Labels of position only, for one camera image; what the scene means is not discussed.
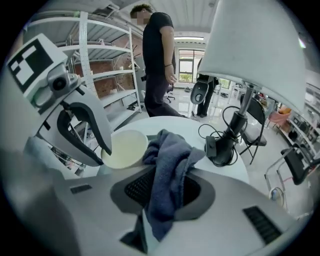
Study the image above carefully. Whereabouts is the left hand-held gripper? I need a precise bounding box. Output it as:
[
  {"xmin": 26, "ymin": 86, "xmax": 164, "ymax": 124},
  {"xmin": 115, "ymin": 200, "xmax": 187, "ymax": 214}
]
[{"xmin": 6, "ymin": 33, "xmax": 113, "ymax": 168}]

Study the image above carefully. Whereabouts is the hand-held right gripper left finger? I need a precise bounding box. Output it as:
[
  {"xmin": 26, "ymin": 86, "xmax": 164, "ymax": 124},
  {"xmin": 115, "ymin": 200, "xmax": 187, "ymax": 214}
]
[{"xmin": 62, "ymin": 165, "xmax": 158, "ymax": 256}]

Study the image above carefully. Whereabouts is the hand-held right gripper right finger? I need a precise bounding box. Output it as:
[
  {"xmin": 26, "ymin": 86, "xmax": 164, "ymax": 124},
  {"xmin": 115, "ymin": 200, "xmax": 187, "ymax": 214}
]
[{"xmin": 154, "ymin": 167, "xmax": 306, "ymax": 256}]

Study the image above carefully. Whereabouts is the cream white cup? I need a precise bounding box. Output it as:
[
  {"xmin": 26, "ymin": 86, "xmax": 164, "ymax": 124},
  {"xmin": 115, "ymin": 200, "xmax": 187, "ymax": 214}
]
[{"xmin": 100, "ymin": 129, "xmax": 150, "ymax": 170}]

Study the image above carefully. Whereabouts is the dark blue-grey cloth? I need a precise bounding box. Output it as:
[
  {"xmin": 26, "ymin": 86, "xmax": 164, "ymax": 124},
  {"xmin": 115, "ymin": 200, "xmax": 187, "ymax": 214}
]
[{"xmin": 141, "ymin": 128, "xmax": 206, "ymax": 243}]

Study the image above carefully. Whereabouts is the white metal shelf unit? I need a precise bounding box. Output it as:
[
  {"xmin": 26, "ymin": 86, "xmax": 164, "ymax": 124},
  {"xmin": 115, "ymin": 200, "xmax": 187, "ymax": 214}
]
[{"xmin": 24, "ymin": 11, "xmax": 144, "ymax": 131}]

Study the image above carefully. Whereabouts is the black swivel chair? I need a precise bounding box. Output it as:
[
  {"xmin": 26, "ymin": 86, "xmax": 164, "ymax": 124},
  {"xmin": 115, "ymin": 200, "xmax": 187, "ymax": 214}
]
[{"xmin": 164, "ymin": 83, "xmax": 176, "ymax": 104}]

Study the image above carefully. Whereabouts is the black folding chair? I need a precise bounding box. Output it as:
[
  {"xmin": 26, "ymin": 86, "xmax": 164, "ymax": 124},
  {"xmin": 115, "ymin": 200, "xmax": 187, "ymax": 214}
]
[{"xmin": 238, "ymin": 96, "xmax": 269, "ymax": 166}]

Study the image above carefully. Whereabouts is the pink chair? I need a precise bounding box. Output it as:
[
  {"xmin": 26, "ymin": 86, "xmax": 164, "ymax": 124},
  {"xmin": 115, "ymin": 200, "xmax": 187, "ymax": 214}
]
[{"xmin": 268, "ymin": 106, "xmax": 292, "ymax": 131}]

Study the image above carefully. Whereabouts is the white shade table lamp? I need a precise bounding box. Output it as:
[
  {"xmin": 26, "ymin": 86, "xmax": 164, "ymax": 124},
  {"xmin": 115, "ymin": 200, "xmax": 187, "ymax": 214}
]
[{"xmin": 196, "ymin": 0, "xmax": 308, "ymax": 168}]

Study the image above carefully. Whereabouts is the black chrome-frame office chair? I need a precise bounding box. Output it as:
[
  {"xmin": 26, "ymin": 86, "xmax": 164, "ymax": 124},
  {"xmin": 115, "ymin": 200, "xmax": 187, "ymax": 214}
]
[{"xmin": 264, "ymin": 146, "xmax": 320, "ymax": 199}]

